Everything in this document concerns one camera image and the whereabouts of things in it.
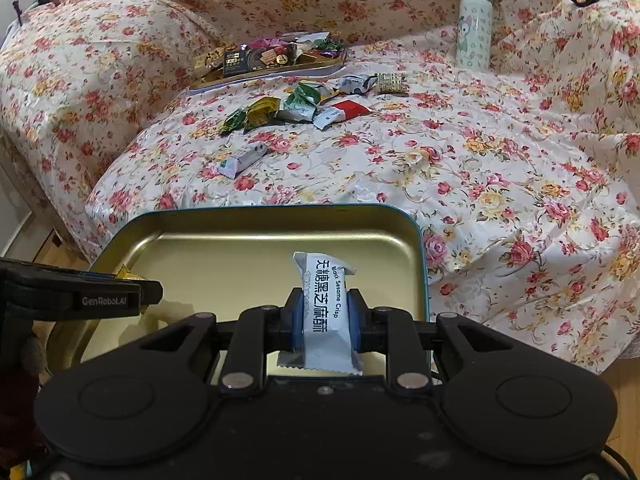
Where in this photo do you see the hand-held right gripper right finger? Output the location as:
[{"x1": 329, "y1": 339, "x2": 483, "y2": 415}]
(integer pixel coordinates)
[{"x1": 347, "y1": 287, "x2": 506, "y2": 393}]

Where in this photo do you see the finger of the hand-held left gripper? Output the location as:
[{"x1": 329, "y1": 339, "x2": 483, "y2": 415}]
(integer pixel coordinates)
[{"x1": 75, "y1": 270, "x2": 164, "y2": 312}]

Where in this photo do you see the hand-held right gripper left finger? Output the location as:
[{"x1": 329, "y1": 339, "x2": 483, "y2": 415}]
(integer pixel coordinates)
[{"x1": 127, "y1": 287, "x2": 306, "y2": 393}]

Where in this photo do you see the white black-lettered snack packet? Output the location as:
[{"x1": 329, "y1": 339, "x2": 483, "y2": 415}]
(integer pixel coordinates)
[{"x1": 277, "y1": 251, "x2": 366, "y2": 376}]

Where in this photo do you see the teal rimmed gold tin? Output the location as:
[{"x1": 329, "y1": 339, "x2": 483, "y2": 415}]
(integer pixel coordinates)
[{"x1": 47, "y1": 205, "x2": 431, "y2": 376}]

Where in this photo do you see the small white snack packet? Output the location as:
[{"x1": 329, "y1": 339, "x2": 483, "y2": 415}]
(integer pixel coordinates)
[{"x1": 216, "y1": 142, "x2": 268, "y2": 178}]

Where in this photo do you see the dark green candy packet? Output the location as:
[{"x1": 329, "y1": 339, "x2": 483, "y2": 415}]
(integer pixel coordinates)
[{"x1": 221, "y1": 109, "x2": 247, "y2": 134}]

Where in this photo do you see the translucent green white snack packet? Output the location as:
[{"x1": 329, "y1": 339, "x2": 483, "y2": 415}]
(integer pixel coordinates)
[{"x1": 277, "y1": 99, "x2": 317, "y2": 124}]

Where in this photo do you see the yellow green snack packet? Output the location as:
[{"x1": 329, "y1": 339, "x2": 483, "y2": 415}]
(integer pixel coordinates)
[{"x1": 243, "y1": 96, "x2": 282, "y2": 133}]

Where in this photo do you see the white red snack packet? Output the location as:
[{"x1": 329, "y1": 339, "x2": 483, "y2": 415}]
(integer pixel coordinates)
[{"x1": 312, "y1": 100, "x2": 373, "y2": 131}]

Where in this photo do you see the bright green snack packet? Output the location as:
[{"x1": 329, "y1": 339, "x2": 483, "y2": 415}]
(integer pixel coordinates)
[{"x1": 292, "y1": 81, "x2": 326, "y2": 111}]

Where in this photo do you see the white blue snack packet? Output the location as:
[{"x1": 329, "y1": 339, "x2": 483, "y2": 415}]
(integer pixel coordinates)
[{"x1": 332, "y1": 74, "x2": 378, "y2": 96}]

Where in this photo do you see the brown patterned snack packet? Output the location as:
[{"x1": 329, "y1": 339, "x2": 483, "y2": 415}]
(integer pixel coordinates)
[{"x1": 375, "y1": 72, "x2": 411, "y2": 95}]

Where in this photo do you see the pile of assorted snacks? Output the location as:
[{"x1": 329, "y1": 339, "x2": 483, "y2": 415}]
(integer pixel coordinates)
[{"x1": 192, "y1": 31, "x2": 346, "y2": 81}]

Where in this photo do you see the floral printed blanket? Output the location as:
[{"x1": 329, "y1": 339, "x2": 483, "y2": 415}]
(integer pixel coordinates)
[{"x1": 0, "y1": 0, "x2": 640, "y2": 376}]

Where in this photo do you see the shallow gold tin tray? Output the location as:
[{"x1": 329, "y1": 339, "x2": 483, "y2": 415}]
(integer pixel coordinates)
[{"x1": 189, "y1": 47, "x2": 348, "y2": 93}]

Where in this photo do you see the dark rectangular snack box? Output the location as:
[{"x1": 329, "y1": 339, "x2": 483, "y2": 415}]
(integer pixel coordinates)
[{"x1": 222, "y1": 46, "x2": 296, "y2": 78}]

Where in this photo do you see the pale green water bottle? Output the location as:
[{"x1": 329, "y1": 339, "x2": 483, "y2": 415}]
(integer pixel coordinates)
[{"x1": 455, "y1": 0, "x2": 495, "y2": 71}]

